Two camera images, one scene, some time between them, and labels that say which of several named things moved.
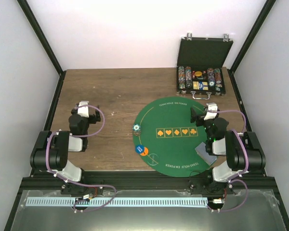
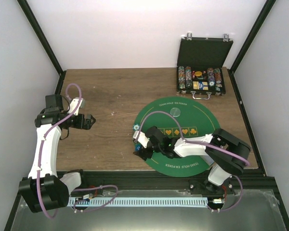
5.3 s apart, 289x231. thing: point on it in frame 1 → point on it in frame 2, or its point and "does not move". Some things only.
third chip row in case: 210,77 does not move
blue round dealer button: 139,149 does not move
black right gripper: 194,116 → 143,154
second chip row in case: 188,79 does not move
